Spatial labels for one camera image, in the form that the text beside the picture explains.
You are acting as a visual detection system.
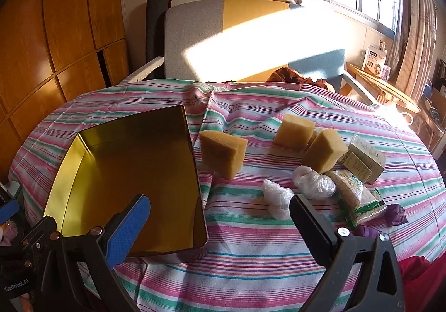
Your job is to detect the cream cardboard box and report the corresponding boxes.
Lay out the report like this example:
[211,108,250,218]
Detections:
[340,134,387,185]

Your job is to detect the purple snack packet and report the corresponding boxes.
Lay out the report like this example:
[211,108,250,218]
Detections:
[355,225,379,239]
[386,204,409,228]

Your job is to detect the clear green-edged snack packet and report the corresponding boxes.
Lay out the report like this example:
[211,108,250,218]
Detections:
[352,188,388,226]
[329,171,366,229]

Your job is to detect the white product box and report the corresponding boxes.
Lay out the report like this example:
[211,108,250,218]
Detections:
[362,45,388,80]

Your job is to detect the brown crumpled cloth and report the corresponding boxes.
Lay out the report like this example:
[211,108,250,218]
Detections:
[266,67,330,90]

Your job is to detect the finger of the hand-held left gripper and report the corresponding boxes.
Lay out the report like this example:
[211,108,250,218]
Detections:
[0,187,21,228]

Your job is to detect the grey yellow blue sofa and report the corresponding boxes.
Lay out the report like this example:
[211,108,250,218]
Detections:
[118,0,379,104]

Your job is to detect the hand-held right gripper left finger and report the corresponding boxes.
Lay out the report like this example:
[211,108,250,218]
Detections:
[35,194,151,312]

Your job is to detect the crumpled clear plastic wrap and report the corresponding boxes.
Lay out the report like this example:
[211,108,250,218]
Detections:
[262,180,295,221]
[292,166,336,200]

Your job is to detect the wooden side table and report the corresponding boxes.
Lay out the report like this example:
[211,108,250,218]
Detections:
[344,63,423,115]

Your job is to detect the striped bed sheet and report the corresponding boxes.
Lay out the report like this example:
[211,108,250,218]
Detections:
[9,78,446,312]

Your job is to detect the yellow sponge block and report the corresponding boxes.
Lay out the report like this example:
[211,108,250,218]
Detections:
[302,128,349,174]
[273,114,316,150]
[199,131,249,180]

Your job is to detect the red cloth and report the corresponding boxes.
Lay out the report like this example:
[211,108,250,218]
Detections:
[398,255,440,312]

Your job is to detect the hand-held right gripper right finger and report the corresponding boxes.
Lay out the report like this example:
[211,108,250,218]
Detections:
[290,194,406,312]

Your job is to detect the brown cardboard box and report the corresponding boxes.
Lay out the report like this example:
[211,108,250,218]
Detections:
[429,78,446,119]

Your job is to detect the wooden wardrobe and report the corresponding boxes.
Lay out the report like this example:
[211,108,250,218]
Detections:
[0,0,131,176]

